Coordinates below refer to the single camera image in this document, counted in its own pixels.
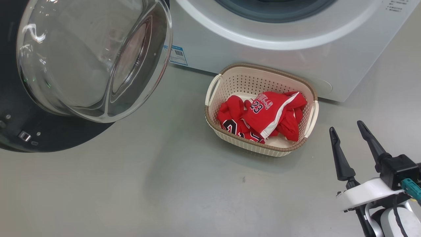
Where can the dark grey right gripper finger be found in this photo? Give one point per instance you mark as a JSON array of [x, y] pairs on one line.
[[371, 141], [340, 158]]

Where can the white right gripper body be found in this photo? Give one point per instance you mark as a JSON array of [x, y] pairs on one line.
[[368, 194]]

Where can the red Bulls 23 shorts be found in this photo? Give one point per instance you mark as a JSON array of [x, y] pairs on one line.
[[269, 112]]

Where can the red basketball jersey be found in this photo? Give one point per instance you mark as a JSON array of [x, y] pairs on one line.
[[230, 115]]

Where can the dark grey glass washing machine door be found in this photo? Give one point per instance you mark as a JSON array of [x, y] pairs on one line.
[[65, 49]]

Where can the white washing machine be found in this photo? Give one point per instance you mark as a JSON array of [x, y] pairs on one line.
[[296, 59]]

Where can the cream perforated laundry basket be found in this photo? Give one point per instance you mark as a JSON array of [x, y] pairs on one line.
[[250, 80]]

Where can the blue white energy label sticker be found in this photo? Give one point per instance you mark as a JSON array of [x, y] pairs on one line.
[[178, 55]]

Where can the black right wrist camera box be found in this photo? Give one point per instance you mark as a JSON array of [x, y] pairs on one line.
[[401, 171]]

